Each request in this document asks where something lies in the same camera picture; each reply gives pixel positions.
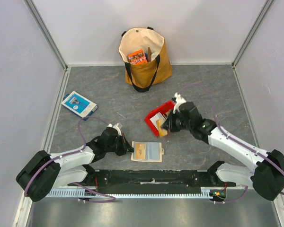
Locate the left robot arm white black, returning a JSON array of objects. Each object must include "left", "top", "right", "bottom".
[{"left": 16, "top": 124, "right": 134, "bottom": 202}]

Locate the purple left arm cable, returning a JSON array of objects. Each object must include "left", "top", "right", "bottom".
[{"left": 23, "top": 115, "right": 116, "bottom": 204}]

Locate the white card stack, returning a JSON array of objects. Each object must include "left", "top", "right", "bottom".
[{"left": 150, "top": 112, "right": 169, "bottom": 130}]

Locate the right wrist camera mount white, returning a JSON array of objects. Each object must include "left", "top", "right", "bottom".
[{"left": 172, "top": 92, "right": 186, "bottom": 114}]

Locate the red plastic bin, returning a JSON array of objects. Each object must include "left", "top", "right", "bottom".
[{"left": 144, "top": 100, "right": 174, "bottom": 137}]

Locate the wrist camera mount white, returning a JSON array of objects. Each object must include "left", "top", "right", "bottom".
[
  {"left": 172, "top": 92, "right": 186, "bottom": 114},
  {"left": 108, "top": 123, "right": 122, "bottom": 136}
]

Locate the brown item in bag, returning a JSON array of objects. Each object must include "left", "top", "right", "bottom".
[{"left": 147, "top": 47, "right": 151, "bottom": 62}]

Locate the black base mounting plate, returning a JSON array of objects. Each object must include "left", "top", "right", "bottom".
[{"left": 80, "top": 170, "right": 236, "bottom": 194}]

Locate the mustard canvas tote bag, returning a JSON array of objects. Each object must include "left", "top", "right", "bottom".
[{"left": 118, "top": 27, "right": 172, "bottom": 93}]

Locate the orange snack box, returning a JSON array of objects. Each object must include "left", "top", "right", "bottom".
[{"left": 128, "top": 49, "right": 148, "bottom": 65}]

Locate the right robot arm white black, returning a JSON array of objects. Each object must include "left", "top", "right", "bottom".
[{"left": 161, "top": 102, "right": 284, "bottom": 201}]

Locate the blue razor package box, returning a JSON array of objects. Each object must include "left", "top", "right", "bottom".
[{"left": 61, "top": 91, "right": 98, "bottom": 118}]

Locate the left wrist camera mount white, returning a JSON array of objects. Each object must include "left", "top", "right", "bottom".
[{"left": 108, "top": 123, "right": 122, "bottom": 136}]

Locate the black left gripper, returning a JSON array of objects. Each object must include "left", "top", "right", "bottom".
[{"left": 106, "top": 133, "right": 135, "bottom": 156}]

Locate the white item in bag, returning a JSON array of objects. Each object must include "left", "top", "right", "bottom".
[{"left": 150, "top": 52, "right": 159, "bottom": 61}]

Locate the beige leather card holder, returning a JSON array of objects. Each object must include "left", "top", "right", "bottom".
[{"left": 131, "top": 141, "right": 165, "bottom": 163}]

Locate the white cable duct rail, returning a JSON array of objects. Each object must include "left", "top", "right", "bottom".
[{"left": 46, "top": 187, "right": 213, "bottom": 199}]

